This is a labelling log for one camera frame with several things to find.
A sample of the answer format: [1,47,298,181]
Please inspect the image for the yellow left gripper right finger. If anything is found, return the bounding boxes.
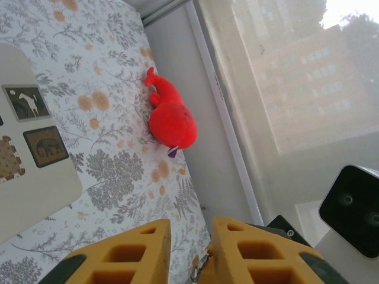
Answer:
[198,216,350,284]

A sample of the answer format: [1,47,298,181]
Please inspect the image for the silver key ring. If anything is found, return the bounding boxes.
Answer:
[189,248,213,283]

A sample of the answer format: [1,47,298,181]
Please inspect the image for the aluminium side rail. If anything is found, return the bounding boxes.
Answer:
[140,0,264,225]

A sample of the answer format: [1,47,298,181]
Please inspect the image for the red plush toy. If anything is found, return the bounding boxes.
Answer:
[144,66,198,159]

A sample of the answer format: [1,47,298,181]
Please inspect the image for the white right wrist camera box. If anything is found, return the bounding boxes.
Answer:
[315,164,379,284]

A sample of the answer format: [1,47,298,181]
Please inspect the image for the beige box with picture tiles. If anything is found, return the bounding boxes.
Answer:
[0,43,83,245]

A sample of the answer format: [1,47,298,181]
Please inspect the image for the floral patterned table mat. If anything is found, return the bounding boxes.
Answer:
[0,0,214,284]

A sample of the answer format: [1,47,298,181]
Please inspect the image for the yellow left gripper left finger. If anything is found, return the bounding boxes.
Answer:
[38,218,172,284]

